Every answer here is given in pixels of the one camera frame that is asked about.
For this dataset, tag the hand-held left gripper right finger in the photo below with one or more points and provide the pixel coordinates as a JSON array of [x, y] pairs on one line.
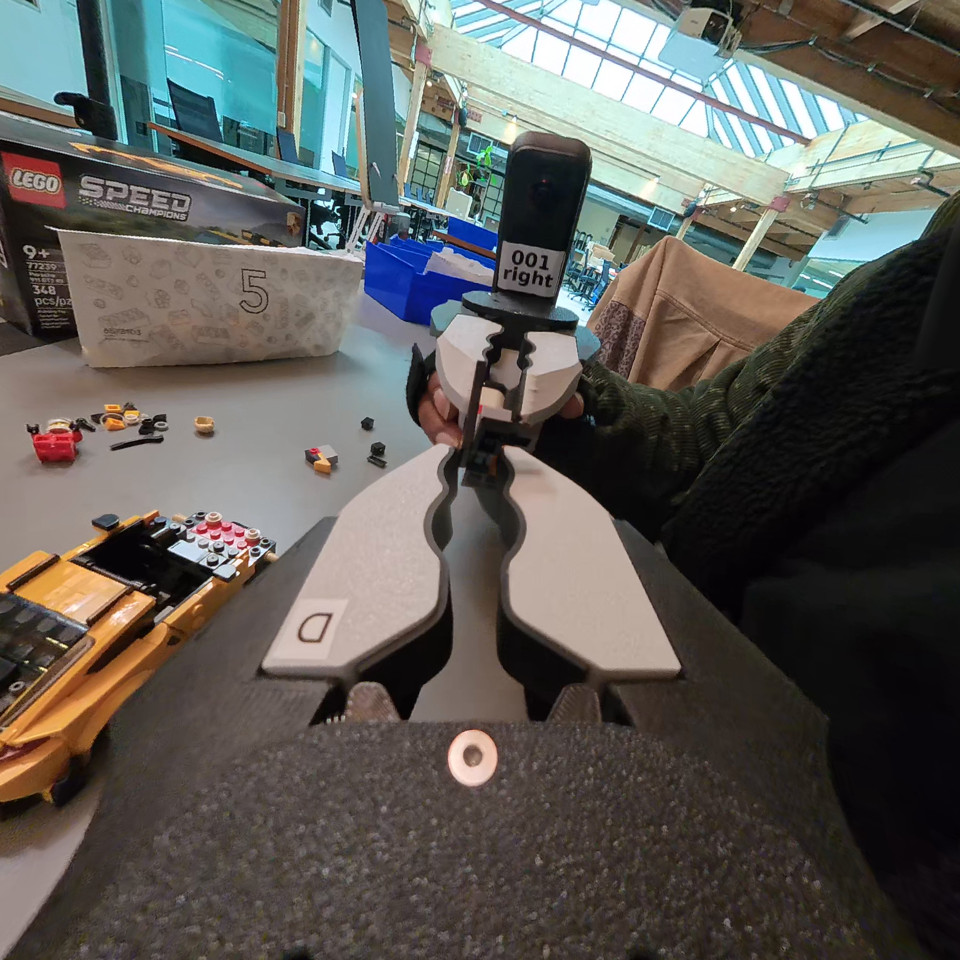
[[585, 592]]

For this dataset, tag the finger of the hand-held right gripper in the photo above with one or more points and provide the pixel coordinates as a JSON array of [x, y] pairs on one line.
[[459, 360], [551, 375]]

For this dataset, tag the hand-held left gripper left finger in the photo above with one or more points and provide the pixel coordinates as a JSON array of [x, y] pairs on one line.
[[375, 585]]

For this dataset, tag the red grey lego subassembly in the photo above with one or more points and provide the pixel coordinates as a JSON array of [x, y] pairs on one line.
[[484, 450]]

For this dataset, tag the yellow black lego subassembly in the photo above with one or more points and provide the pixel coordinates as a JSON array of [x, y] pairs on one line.
[[321, 457]]

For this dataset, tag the person's right forearm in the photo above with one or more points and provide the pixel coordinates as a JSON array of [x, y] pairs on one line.
[[750, 405]]

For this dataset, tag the tan lego hair piece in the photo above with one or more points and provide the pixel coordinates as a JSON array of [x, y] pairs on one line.
[[204, 425]]

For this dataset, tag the black lego wrench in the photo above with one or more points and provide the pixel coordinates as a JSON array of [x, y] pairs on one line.
[[136, 442]]

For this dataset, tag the yellow lego car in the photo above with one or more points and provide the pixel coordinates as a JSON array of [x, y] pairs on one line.
[[90, 615]]

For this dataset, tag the grey black lego piece pile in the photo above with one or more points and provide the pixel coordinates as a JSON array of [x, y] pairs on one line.
[[127, 418]]

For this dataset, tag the red black lego piece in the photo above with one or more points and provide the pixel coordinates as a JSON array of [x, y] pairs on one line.
[[56, 444]]

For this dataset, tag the black lego box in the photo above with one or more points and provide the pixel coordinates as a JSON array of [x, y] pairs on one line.
[[112, 202]]

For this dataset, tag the person's right hand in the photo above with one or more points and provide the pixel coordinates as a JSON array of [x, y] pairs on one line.
[[435, 412]]

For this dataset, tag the blue storage bin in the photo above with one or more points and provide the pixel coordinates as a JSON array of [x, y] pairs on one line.
[[472, 232], [405, 285]]

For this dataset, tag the tan cloth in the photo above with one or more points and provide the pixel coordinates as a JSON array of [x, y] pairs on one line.
[[690, 315]]

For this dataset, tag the black standing panel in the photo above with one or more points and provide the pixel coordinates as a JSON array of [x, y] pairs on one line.
[[375, 112]]

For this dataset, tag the white ceiling projector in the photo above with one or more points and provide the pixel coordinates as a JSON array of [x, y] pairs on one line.
[[701, 37]]

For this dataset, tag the pale background table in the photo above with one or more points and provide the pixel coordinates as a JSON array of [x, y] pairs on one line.
[[285, 169]]

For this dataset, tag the white printed paper bag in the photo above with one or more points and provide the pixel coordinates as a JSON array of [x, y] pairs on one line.
[[187, 300]]

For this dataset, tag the black background chair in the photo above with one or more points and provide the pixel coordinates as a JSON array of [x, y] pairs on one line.
[[193, 112]]

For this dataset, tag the black metal pole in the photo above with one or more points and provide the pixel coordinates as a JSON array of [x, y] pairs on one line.
[[97, 67]]

